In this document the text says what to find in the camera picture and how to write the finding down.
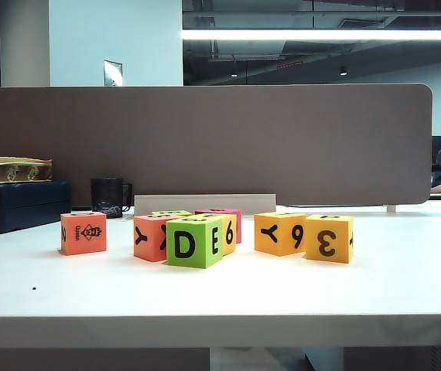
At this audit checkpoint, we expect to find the green block with letter D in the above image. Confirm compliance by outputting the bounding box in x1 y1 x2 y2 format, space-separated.
166 215 225 270

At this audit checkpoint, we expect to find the orange block with Queen print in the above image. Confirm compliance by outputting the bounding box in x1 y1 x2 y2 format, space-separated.
60 211 108 257

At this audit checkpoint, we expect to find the black mug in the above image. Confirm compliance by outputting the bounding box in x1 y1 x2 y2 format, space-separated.
90 177 134 220

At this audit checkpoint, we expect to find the cream ornate box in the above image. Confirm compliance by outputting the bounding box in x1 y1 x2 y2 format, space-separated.
0 155 54 183

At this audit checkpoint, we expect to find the orange block with letter Y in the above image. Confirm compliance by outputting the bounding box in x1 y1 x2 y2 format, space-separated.
133 213 181 263

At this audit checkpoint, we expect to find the brown-grey desk divider panel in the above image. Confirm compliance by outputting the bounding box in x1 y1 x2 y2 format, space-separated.
0 83 433 206

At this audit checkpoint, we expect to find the pink block with number 4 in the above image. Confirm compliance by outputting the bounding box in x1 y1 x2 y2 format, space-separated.
194 207 243 245

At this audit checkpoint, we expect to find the yellow block with number 3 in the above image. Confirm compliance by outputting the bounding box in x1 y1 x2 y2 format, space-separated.
304 213 356 265

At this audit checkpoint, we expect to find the yellow block with Y and 6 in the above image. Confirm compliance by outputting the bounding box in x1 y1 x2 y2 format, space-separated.
254 211 308 257

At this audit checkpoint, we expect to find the yellow block with Alligator print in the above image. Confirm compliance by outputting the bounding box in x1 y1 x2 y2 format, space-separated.
189 213 238 257

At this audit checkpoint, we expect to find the wall sign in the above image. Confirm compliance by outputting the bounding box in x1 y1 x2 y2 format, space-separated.
102 59 124 87

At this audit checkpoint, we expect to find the green block with number 7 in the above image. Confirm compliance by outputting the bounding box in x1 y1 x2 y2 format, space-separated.
151 209 193 218

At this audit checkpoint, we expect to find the navy blue case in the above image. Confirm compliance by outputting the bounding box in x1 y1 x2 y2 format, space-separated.
0 180 72 236

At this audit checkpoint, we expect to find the ceiling light strip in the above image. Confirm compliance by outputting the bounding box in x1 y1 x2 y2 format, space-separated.
181 29 441 41

